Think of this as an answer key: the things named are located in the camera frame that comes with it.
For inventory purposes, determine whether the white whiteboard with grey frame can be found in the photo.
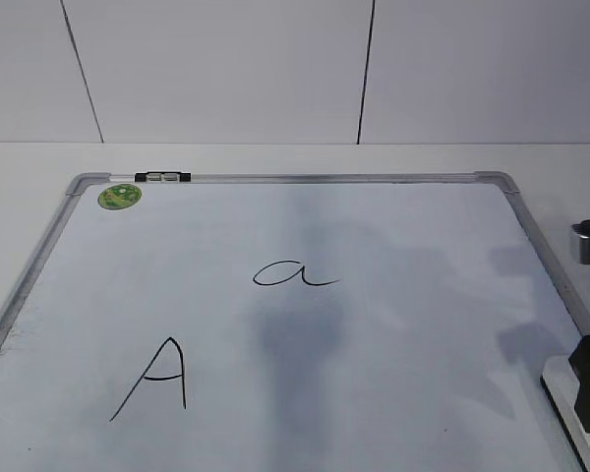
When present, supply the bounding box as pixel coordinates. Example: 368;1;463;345
0;172;590;471

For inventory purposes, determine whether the white whiteboard eraser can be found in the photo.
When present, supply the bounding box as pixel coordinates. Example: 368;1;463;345
541;356;590;471

